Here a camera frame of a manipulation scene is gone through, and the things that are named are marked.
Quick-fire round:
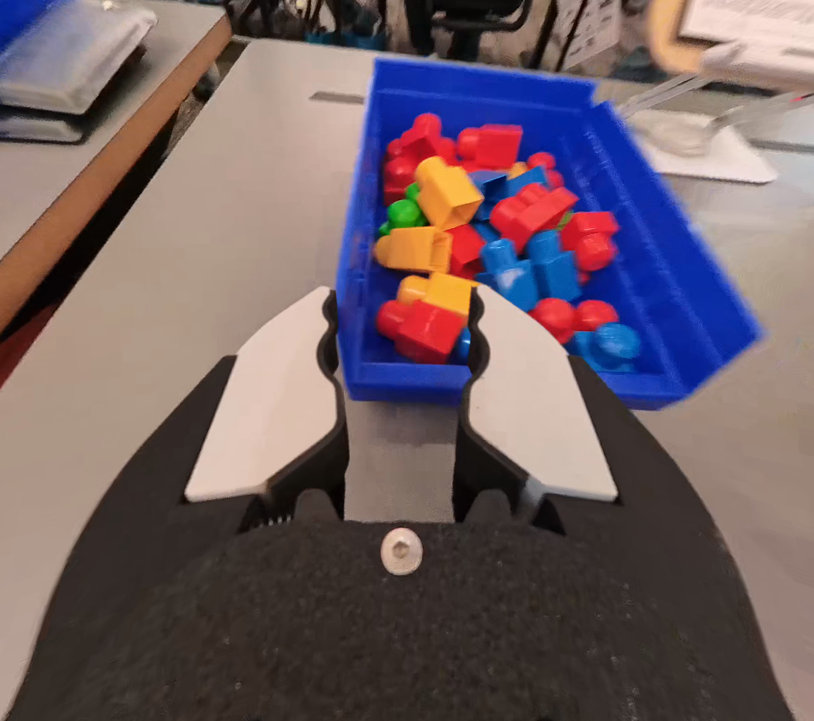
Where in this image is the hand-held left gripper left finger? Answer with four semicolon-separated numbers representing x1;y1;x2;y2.
184;287;350;518

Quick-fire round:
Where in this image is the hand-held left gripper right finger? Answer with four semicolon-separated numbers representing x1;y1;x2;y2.
453;285;619;521

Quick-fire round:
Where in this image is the pile of colourful toy blocks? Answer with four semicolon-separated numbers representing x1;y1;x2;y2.
374;112;643;375

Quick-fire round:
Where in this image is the white wooden document stand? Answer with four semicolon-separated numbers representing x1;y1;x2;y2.
626;0;814;184

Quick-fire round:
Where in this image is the white paper tag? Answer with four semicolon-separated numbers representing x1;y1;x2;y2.
556;0;623;70

